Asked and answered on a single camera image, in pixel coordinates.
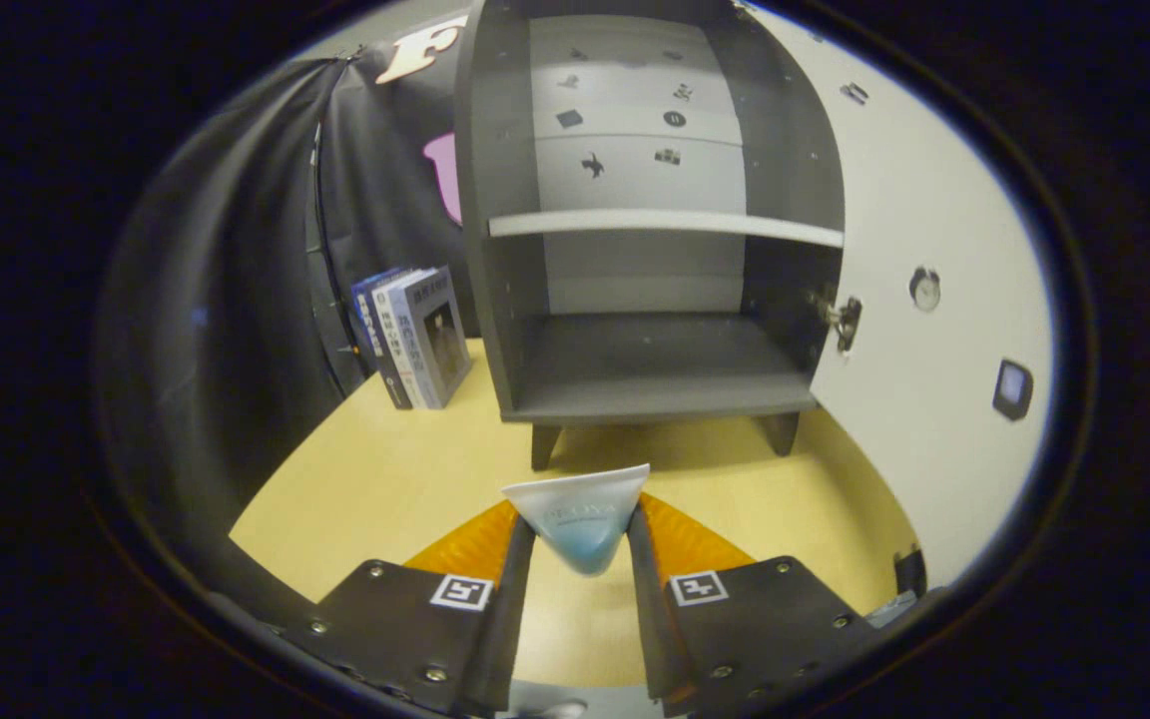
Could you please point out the grey cabinet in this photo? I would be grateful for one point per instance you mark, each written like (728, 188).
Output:
(655, 369)

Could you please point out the white cabinet shelf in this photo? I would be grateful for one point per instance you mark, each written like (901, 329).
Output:
(655, 222)

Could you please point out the white cabinet door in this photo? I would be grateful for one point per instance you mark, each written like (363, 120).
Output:
(894, 449)

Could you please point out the small black block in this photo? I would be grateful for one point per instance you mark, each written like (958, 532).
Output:
(910, 571)

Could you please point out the dark spine book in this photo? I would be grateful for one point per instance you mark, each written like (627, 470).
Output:
(390, 345)

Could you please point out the grey cover book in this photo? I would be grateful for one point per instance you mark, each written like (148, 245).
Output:
(440, 340)

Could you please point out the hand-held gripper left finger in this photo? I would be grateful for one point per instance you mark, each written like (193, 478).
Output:
(507, 619)

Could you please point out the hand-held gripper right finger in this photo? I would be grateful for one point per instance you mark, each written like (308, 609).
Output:
(650, 619)

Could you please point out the black backdrop cloth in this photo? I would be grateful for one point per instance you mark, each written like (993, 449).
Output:
(236, 300)

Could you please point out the white and blue tube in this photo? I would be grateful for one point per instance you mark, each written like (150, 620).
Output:
(580, 519)

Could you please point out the blue spine book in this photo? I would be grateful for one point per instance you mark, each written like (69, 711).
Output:
(365, 315)

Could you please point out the metal door hinge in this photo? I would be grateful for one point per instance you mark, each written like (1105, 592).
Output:
(845, 320)

